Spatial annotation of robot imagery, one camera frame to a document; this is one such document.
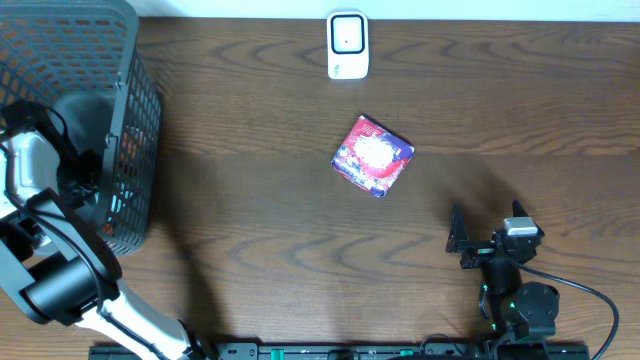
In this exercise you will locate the white barcode scanner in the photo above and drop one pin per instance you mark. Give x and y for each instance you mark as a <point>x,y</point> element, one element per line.
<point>348,55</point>

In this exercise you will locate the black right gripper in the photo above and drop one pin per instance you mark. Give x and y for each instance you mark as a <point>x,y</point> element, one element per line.
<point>486,251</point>

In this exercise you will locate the red purple tissue pack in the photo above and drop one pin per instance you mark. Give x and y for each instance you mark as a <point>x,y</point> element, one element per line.
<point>372,157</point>

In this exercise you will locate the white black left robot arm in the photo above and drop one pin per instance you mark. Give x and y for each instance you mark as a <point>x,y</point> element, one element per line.
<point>54,265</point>

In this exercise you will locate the grey plastic mesh basket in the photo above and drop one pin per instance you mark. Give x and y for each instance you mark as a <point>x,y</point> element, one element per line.
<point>80,58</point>

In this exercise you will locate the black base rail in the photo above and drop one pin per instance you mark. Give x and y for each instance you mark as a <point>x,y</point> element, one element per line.
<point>439,349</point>

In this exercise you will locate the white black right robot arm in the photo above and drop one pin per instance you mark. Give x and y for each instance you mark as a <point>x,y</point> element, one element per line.
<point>518,310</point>

